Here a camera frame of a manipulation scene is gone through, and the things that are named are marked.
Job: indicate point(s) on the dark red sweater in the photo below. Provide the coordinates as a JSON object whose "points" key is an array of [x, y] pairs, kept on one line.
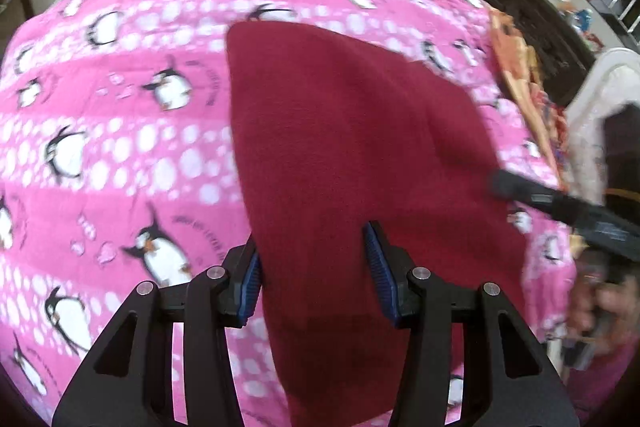
{"points": [[330, 133]]}

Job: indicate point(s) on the pink penguin blanket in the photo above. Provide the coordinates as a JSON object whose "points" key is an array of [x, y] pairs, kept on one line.
{"points": [[117, 160]]}

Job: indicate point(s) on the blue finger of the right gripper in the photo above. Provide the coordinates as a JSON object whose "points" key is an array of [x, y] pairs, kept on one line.
{"points": [[510, 186]]}

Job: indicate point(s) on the person's right hand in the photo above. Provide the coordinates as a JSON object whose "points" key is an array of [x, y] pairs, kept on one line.
{"points": [[604, 303]]}

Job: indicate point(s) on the white upholstered chair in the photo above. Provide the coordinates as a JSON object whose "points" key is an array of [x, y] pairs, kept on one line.
{"points": [[611, 83]]}

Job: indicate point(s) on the dark carved wooden cabinet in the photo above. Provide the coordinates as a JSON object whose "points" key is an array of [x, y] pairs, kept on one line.
{"points": [[564, 58]]}

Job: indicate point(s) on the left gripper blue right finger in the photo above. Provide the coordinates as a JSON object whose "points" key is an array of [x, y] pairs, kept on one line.
{"points": [[508, 379]]}

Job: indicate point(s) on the orange patterned blanket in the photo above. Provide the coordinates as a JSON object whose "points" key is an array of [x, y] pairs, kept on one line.
{"points": [[518, 62]]}

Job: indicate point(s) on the pink sleeve forearm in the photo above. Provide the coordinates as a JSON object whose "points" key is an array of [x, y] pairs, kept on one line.
{"points": [[588, 389]]}

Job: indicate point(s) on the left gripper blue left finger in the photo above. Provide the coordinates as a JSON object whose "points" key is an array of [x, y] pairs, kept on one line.
{"points": [[125, 379]]}

